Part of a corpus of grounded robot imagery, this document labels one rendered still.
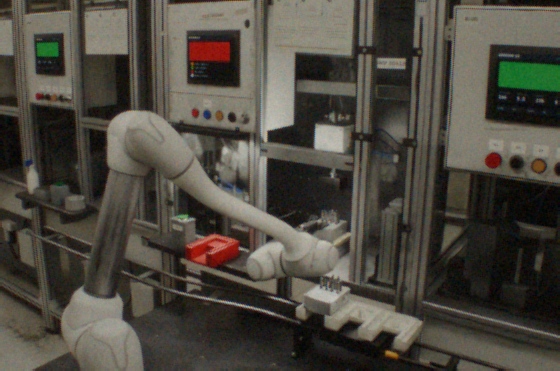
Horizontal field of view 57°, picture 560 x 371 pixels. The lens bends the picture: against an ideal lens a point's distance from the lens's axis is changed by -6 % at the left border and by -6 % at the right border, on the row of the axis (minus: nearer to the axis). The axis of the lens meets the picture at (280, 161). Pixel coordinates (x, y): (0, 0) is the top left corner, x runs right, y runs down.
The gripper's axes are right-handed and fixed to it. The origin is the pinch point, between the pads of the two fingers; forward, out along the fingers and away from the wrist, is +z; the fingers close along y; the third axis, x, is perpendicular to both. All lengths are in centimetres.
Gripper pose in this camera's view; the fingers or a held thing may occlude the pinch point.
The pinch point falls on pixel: (321, 232)
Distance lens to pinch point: 200.6
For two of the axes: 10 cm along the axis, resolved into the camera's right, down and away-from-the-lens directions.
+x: -8.2, -1.4, 5.5
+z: 5.7, -1.7, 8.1
